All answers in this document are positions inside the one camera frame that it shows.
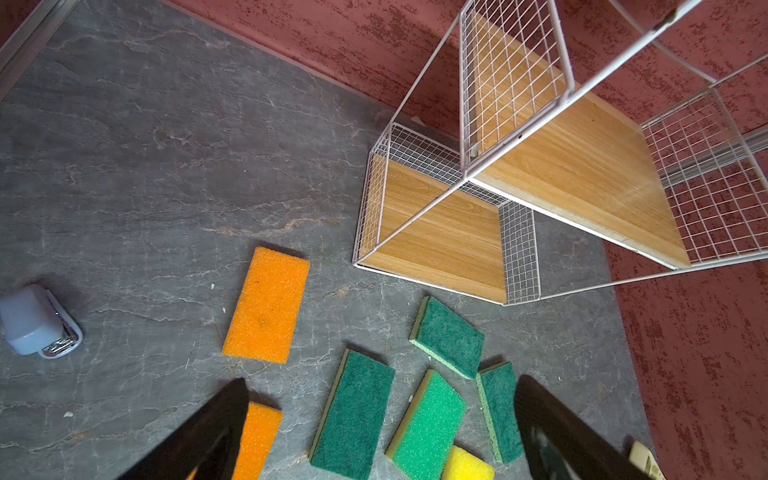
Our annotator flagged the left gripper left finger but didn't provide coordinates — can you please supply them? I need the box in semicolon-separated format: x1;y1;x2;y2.
121;378;249;479

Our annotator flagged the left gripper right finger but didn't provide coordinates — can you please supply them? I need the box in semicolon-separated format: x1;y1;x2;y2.
514;375;648;479

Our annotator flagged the dark green sponge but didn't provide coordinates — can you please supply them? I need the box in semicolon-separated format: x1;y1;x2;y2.
475;361;524;464
409;296;485;380
309;349;395;479

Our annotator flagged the bottom wooden shelf board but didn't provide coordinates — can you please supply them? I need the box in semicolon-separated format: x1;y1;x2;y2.
354;154;507;304

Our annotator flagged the wooden shelf board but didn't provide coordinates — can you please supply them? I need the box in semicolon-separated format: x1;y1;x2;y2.
354;154;507;304
462;2;691;268

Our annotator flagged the middle wooden shelf board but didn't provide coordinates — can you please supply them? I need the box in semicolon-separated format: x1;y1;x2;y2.
462;2;691;268

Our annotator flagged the orange sponge lower left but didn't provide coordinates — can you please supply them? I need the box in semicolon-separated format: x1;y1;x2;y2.
185;400;284;480

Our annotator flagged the orange sponge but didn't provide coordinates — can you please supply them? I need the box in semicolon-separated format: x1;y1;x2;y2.
222;247;310;364
185;400;284;480

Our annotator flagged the yellow sponge right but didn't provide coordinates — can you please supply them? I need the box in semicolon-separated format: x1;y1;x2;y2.
440;445;495;480

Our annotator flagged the orange sponge upper left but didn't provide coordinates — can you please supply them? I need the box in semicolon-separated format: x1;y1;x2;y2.
222;247;310;364

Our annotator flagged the bright green sponge middle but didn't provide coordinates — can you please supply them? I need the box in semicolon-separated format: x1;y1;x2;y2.
385;369;467;480

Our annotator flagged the dark green sponge top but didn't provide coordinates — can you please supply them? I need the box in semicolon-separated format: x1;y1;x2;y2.
409;296;485;380

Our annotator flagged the small white stapler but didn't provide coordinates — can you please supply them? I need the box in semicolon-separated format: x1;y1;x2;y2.
1;284;84;360

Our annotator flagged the white wire shelf rack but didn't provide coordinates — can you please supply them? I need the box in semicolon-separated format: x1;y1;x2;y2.
352;1;767;306

